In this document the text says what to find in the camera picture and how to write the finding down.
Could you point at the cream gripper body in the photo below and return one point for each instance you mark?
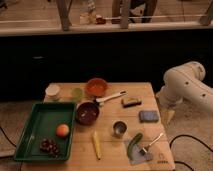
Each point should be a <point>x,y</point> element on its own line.
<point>167,115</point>

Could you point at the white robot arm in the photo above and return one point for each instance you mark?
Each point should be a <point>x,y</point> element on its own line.
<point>184,82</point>

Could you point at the orange bowl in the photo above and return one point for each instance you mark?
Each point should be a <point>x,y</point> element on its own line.
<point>96,87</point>

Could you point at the blue sponge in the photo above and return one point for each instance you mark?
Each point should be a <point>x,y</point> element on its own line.
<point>148,116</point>

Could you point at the green cucumber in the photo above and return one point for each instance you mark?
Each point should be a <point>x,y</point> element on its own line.
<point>132,143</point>

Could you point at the grey cloth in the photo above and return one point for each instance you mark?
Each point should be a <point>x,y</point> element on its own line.
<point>137,158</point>

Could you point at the small metal cup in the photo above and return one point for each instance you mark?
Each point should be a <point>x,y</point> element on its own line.
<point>119,129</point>

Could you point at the yellow corn cob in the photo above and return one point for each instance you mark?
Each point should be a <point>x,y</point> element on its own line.
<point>96,143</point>

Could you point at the green cup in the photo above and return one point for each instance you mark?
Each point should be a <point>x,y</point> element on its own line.
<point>77,94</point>

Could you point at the peach fruit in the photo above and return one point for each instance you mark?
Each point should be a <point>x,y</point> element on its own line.
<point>62,130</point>

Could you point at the white cup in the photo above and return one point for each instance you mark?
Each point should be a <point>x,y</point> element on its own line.
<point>52,92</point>

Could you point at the green plastic tray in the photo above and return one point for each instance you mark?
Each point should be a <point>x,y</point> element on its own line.
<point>41,124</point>

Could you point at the dark grape bunch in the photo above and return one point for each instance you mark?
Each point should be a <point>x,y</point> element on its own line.
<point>50,147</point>

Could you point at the white handled brush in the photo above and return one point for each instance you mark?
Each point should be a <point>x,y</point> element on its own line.
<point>102,100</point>

